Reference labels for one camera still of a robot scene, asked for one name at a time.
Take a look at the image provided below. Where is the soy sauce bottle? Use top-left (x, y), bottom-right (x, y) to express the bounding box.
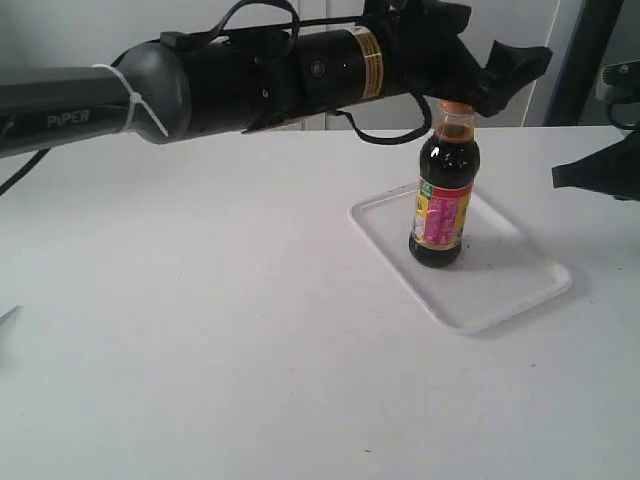
top-left (408, 100), bottom-right (480, 269)

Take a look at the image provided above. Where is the white plastic tray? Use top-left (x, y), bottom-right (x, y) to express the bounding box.
top-left (349, 185), bottom-right (573, 335)

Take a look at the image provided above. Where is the dark vertical post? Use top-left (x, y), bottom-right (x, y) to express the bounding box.
top-left (543, 0), bottom-right (624, 127)

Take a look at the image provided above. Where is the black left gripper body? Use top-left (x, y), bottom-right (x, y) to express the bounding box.
top-left (363, 1), bottom-right (488, 108)

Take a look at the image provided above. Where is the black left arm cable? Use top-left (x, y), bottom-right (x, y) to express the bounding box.
top-left (0, 0), bottom-right (434, 199)

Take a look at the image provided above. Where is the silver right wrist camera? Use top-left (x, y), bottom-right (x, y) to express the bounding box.
top-left (597, 60), bottom-right (639, 131)

